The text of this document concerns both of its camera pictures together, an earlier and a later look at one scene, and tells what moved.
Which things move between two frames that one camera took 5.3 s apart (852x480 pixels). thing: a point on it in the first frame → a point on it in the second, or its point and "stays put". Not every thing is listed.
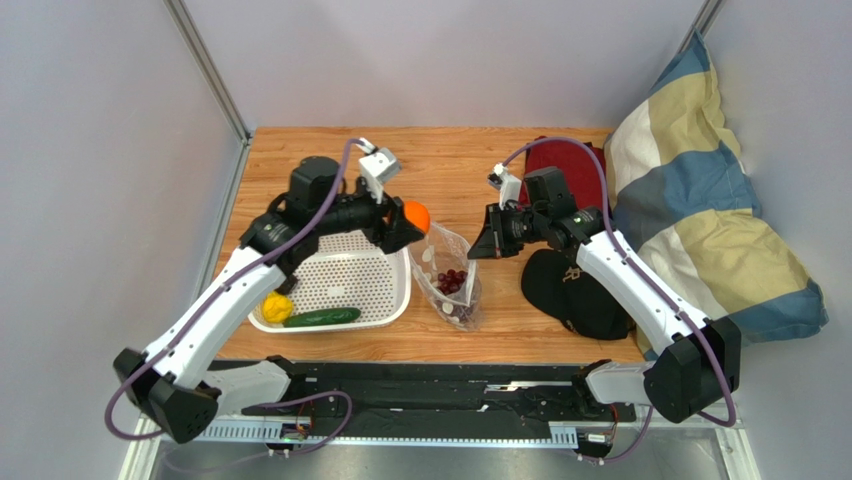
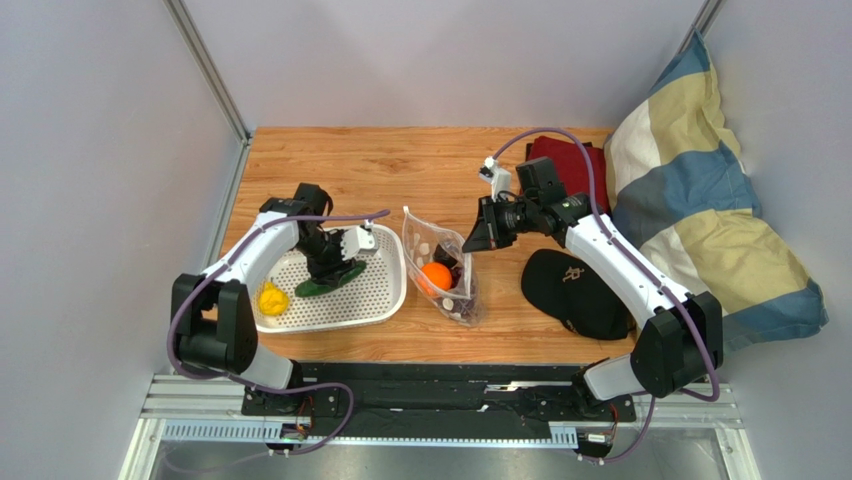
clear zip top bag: [448, 279] stays put
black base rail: [421, 396] stays put
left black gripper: [399, 233] → [330, 273]
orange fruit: [417, 214] → [439, 275]
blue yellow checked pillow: [683, 199] stays put
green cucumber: [322, 317] → [310, 288]
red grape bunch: [451, 281] → [462, 302]
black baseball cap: [557, 286] stays put
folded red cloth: [583, 173] stays put
